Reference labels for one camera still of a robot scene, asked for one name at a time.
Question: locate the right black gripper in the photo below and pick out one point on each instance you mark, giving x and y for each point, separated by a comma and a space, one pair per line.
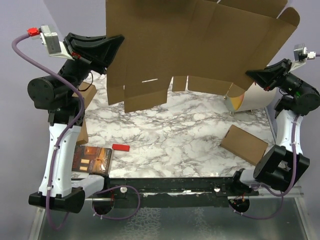
272, 75

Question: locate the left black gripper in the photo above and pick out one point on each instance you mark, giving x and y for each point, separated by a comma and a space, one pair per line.
95, 51

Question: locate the cardboard box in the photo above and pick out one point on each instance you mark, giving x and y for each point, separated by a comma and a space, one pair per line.
88, 91
204, 46
83, 135
244, 145

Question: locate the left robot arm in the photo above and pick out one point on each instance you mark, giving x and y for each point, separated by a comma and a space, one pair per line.
58, 94

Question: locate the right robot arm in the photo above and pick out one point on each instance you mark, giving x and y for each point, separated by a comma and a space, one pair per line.
283, 165

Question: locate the white cylinder container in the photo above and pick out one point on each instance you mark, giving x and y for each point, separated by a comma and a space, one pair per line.
253, 99

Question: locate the red flat block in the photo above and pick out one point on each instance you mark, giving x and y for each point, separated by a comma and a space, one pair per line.
121, 147

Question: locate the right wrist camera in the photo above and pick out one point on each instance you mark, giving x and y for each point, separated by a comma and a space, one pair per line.
301, 55

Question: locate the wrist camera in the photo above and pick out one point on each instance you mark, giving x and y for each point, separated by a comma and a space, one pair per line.
301, 55
50, 40

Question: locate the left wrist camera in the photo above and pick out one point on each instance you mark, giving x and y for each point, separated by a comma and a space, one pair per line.
50, 40

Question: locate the aluminium frame profile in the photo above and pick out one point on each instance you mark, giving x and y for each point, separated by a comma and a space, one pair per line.
295, 192

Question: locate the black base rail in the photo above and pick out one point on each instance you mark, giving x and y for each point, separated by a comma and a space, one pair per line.
176, 192

